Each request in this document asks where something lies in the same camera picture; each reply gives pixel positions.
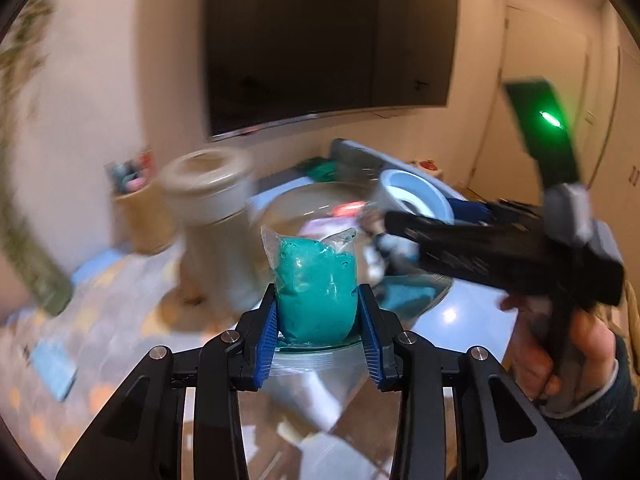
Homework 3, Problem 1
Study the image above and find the white door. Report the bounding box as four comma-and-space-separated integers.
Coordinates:
472, 4, 603, 201

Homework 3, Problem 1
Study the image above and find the teal squishy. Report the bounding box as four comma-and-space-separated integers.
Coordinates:
260, 225, 361, 348

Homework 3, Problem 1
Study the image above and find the tall beige container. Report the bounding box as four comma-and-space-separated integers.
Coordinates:
159, 149, 266, 311

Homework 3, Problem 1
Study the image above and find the person's right hand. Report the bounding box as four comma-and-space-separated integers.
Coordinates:
500, 292, 619, 404

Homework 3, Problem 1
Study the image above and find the person's right forearm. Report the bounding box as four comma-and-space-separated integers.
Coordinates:
540, 335, 640, 480

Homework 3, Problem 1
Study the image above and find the glass vase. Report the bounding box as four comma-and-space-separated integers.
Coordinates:
0, 200, 73, 317

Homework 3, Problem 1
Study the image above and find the black television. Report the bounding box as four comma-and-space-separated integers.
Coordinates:
202, 0, 460, 142

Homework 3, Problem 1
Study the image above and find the large glass bowl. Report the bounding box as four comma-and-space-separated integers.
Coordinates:
247, 181, 455, 376

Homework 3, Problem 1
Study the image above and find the dark green cloth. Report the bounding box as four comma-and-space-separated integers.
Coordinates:
294, 157, 342, 182

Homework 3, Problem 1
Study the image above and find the grey flat box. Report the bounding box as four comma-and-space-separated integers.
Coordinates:
329, 138, 401, 181

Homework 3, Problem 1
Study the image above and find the light blue bowl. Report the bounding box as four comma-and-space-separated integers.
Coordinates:
376, 169, 457, 227

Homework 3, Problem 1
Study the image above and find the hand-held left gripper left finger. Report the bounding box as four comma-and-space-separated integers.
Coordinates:
55, 284, 278, 480

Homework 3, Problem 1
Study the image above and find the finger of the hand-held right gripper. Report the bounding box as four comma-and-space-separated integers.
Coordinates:
384, 210, 551, 286
447, 199, 543, 228

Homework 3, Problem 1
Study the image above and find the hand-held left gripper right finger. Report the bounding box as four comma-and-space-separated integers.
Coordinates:
356, 284, 583, 480

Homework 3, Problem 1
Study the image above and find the wooden pen holder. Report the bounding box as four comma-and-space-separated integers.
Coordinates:
112, 180, 177, 256

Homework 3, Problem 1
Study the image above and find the fan pattern rug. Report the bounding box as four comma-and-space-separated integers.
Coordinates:
0, 255, 261, 461

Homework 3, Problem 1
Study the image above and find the bunch of pens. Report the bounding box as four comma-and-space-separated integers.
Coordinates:
105, 150, 157, 194

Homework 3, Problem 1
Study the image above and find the light blue face mask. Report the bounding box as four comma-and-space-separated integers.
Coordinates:
30, 339, 77, 402

